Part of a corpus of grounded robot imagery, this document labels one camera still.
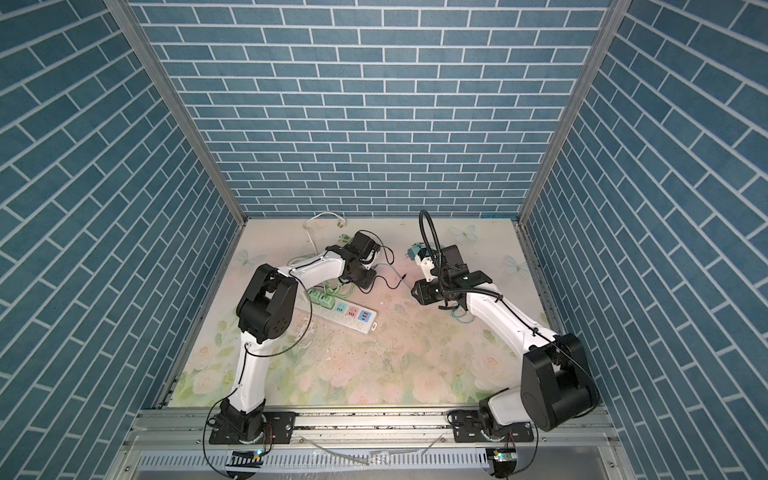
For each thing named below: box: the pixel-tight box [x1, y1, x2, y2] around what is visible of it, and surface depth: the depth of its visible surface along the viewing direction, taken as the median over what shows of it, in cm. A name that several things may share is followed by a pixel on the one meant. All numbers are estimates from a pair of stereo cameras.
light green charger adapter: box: [318, 293, 335, 310], surface depth 91 cm
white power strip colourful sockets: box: [295, 292, 378, 334], surface depth 93 cm
